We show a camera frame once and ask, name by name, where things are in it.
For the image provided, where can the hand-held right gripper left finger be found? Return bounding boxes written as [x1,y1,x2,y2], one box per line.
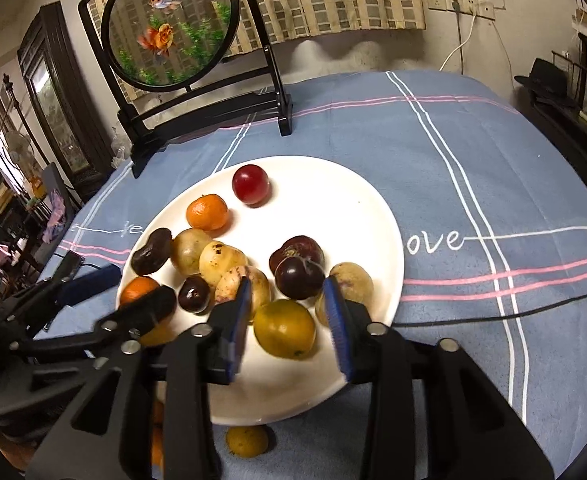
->
[26,277,252,480]

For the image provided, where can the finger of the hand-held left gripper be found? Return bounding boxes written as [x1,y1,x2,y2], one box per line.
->
[11,285,177,363]
[0,264,122,331]

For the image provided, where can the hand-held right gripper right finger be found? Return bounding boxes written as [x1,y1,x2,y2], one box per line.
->
[322,277,557,480]

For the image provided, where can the small mandarin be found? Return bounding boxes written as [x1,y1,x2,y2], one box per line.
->
[186,194,229,231]
[120,276,161,308]

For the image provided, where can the mandarin with stem nub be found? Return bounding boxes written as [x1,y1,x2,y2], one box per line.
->
[138,316,175,347]

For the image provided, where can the pale yellow purple-streaked melon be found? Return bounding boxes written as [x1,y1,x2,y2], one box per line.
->
[214,265,273,322]

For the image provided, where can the yellow orange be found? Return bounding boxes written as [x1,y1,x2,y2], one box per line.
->
[253,299,317,360]

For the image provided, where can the dark brown water chestnut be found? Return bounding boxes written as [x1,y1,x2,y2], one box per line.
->
[132,227,173,276]

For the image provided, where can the small dark cherry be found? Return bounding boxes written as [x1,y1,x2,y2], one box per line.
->
[178,275,212,314]

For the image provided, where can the large tan round fruit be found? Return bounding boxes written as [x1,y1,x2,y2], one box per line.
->
[315,262,374,328]

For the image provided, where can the dark purple plum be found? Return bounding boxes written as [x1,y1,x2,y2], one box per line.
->
[274,256,324,301]

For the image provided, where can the yellow spotted round fruit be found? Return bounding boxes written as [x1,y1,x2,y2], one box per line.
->
[199,241,249,288]

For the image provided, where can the large dark red plum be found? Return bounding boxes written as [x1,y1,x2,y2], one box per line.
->
[268,235,324,276]

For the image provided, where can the white oval plate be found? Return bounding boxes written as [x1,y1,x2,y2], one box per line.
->
[116,156,405,426]

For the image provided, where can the small red plum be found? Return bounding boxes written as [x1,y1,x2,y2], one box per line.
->
[232,164,270,207]

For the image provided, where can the black smartphone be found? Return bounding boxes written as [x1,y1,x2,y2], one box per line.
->
[56,252,85,281]

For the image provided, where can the small tan fruit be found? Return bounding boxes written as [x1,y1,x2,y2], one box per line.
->
[170,228,214,277]

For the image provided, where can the small yellow-green fruit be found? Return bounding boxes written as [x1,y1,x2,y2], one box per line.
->
[226,425,269,459]

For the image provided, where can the standing fan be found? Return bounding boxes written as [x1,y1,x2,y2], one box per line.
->
[4,130,37,196]

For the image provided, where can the dark framed painting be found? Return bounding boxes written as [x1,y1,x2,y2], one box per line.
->
[18,1,117,196]

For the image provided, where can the blue striped blanket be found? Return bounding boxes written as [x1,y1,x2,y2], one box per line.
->
[36,70,587,480]

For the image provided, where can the round goldfish screen on stand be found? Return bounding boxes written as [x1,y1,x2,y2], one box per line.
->
[78,0,293,178]

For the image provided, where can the black hat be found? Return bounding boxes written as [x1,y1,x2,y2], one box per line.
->
[514,58,581,108]

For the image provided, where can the black cable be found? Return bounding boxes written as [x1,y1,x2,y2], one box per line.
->
[81,257,587,332]

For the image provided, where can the white cable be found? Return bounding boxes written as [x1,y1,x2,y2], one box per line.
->
[441,10,477,73]

